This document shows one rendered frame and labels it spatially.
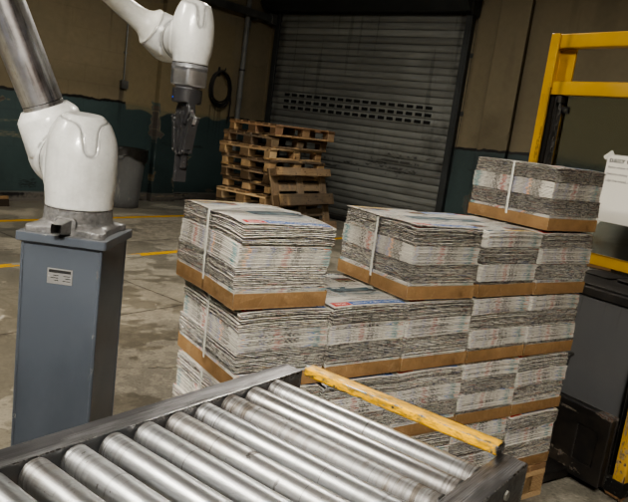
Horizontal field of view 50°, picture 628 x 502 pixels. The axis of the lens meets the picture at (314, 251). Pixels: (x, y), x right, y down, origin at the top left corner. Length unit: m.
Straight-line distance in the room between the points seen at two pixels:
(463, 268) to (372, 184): 7.66
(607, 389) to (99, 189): 2.32
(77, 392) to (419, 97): 8.23
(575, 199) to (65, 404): 1.80
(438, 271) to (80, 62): 7.44
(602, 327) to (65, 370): 2.25
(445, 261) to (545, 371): 0.74
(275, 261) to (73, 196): 0.52
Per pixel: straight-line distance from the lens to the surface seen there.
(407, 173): 9.54
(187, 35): 1.73
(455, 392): 2.33
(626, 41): 3.05
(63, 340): 1.67
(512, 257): 2.36
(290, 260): 1.75
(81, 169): 1.59
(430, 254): 2.07
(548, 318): 2.61
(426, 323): 2.14
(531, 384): 2.66
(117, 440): 1.12
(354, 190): 9.98
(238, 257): 1.67
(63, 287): 1.63
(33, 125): 1.78
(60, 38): 8.96
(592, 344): 3.19
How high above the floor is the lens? 1.31
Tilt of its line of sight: 10 degrees down
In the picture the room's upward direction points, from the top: 8 degrees clockwise
